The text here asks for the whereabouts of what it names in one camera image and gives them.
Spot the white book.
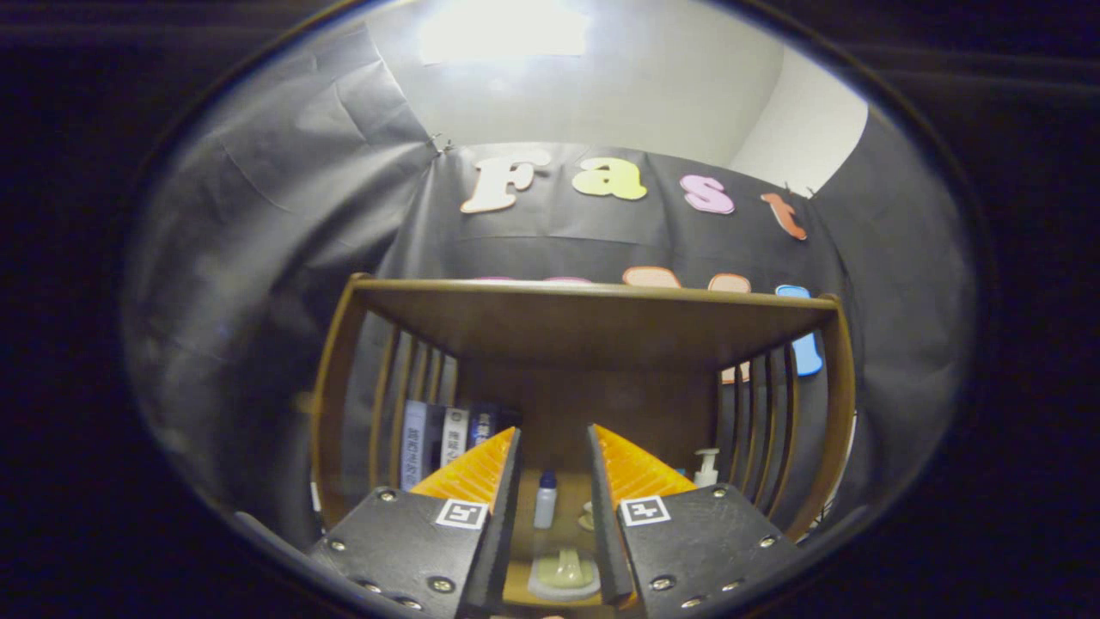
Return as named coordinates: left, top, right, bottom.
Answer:
left=440, top=407, right=470, bottom=469

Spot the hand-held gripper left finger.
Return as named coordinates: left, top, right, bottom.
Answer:
left=308, top=426, right=523, bottom=619

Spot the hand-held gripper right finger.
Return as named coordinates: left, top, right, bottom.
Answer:
left=587, top=423, right=804, bottom=613

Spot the pale blue book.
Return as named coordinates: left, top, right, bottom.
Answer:
left=400, top=400, right=431, bottom=491

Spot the wooden countertop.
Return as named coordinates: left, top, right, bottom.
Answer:
left=503, top=490, right=641, bottom=611

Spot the dark navy book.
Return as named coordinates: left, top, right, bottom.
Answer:
left=469, top=404, right=521, bottom=452

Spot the white bottle with blue cap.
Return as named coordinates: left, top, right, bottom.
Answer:
left=534, top=469, right=558, bottom=530

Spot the wooden cabinet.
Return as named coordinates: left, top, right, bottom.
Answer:
left=309, top=273, right=858, bottom=611

